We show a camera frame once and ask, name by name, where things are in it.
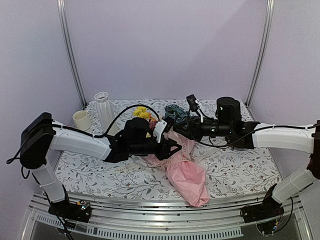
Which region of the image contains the left aluminium frame post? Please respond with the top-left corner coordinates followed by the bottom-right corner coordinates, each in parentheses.
top-left (56, 0), bottom-right (87, 108)

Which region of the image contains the aluminium frame post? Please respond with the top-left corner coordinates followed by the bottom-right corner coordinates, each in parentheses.
top-left (245, 0), bottom-right (275, 109)
top-left (56, 0), bottom-right (87, 108)

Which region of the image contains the white ribbed ceramic vase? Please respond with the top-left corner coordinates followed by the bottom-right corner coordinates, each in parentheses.
top-left (94, 91), bottom-right (115, 133)

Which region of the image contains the right aluminium frame post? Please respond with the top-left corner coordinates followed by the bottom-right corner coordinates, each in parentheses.
top-left (245, 0), bottom-right (275, 109)

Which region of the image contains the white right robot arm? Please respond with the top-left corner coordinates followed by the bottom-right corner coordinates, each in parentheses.
top-left (173, 95), bottom-right (320, 218)

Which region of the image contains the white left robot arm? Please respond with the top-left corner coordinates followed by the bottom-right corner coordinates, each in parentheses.
top-left (19, 112), bottom-right (182, 217)

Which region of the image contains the cream printed ribbon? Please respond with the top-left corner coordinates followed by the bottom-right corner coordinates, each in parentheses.
top-left (113, 139), bottom-right (201, 175)

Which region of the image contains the cream ceramic mug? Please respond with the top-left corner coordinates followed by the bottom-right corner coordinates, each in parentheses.
top-left (72, 110), bottom-right (92, 131)

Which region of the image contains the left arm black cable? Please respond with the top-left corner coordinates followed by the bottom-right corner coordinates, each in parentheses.
top-left (6, 104), bottom-right (161, 166)

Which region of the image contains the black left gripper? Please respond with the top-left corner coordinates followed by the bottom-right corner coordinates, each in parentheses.
top-left (129, 134), bottom-right (183, 161)

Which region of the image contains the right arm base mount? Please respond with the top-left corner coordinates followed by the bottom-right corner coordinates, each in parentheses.
top-left (240, 184), bottom-right (285, 223)

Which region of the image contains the aluminium front rail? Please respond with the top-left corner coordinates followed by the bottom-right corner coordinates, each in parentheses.
top-left (18, 192), bottom-right (316, 240)

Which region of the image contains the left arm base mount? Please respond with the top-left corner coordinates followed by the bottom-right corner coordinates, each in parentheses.
top-left (48, 185), bottom-right (92, 223)

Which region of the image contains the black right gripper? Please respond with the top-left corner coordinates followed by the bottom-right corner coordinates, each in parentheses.
top-left (173, 116), bottom-right (233, 142)

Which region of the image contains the pink flower bouquet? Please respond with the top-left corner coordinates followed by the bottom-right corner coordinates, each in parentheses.
top-left (132, 104), bottom-right (210, 208)

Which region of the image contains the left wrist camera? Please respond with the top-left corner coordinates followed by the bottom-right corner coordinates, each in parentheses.
top-left (153, 117), bottom-right (175, 143)

